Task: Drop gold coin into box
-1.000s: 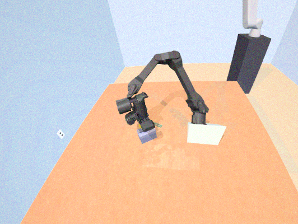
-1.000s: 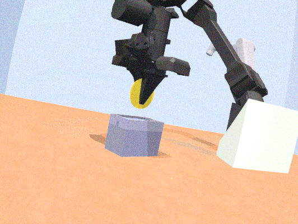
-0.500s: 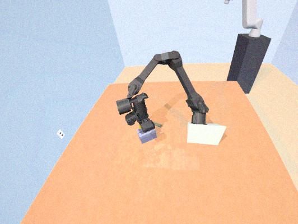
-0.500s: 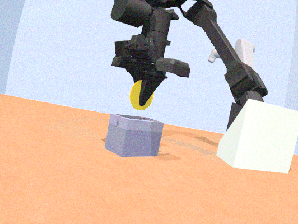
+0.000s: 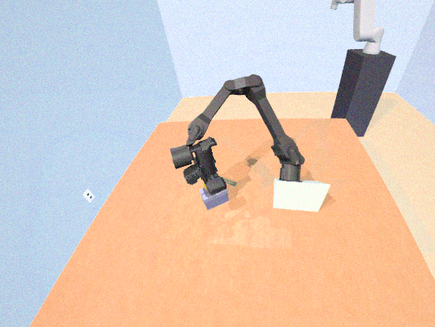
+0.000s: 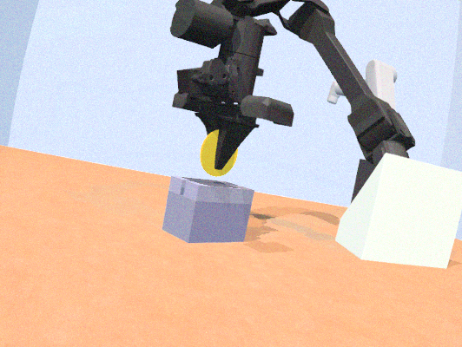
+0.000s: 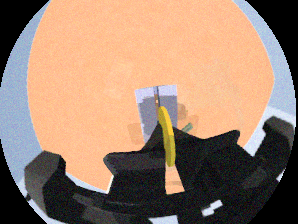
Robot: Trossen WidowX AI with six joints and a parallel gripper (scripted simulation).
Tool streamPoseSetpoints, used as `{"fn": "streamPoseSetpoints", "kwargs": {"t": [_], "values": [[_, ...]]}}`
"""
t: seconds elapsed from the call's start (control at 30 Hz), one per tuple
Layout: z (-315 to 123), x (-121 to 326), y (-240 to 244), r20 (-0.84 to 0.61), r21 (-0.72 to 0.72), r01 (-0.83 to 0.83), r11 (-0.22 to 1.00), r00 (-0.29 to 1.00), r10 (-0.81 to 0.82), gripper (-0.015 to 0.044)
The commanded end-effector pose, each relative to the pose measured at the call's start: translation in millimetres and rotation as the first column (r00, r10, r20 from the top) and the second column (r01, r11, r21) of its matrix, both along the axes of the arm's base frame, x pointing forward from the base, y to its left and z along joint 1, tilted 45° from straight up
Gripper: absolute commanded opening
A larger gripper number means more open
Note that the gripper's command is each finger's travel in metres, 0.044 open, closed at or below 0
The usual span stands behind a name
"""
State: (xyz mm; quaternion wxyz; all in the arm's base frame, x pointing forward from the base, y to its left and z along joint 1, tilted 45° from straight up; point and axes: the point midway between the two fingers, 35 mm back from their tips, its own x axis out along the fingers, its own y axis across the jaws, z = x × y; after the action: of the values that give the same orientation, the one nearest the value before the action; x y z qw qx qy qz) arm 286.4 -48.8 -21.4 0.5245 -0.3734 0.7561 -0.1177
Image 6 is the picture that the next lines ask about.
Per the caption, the gold coin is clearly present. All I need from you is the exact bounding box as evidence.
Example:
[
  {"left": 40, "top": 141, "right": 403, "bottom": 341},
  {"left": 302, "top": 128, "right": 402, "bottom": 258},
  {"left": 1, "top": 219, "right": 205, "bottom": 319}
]
[{"left": 200, "top": 129, "right": 238, "bottom": 177}]

